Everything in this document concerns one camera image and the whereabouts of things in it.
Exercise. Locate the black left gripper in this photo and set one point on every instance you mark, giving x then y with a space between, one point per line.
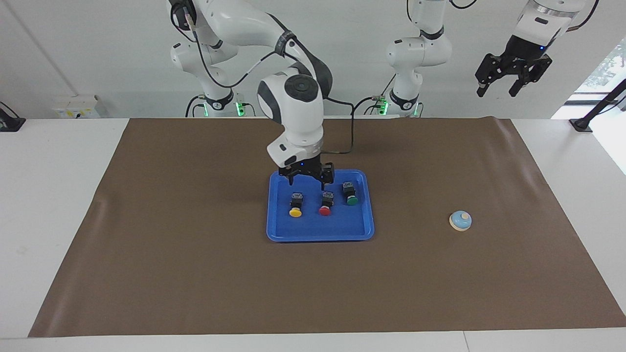
516 61

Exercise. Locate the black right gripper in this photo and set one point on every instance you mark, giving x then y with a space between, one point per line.
308 168

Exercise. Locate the yellow push button switch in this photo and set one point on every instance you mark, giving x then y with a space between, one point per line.
296 204

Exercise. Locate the red push button switch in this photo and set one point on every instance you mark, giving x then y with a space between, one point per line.
326 203

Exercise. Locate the green push button switch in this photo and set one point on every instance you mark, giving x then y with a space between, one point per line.
350 193

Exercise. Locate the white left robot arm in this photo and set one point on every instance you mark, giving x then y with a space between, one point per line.
415 54

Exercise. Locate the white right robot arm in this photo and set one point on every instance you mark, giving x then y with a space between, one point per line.
298 117

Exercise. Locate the blue plastic tray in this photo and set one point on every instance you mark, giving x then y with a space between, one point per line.
313 227

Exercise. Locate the light blue call bell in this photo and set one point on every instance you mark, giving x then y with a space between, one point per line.
460 221

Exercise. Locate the brown table mat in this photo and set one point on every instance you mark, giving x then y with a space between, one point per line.
313 283

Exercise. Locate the bright window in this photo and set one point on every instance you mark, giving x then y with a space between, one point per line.
611 68

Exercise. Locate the black clamp stand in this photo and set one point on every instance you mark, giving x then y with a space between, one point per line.
11 122

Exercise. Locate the white wall socket box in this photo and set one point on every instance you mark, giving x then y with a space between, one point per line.
76 106

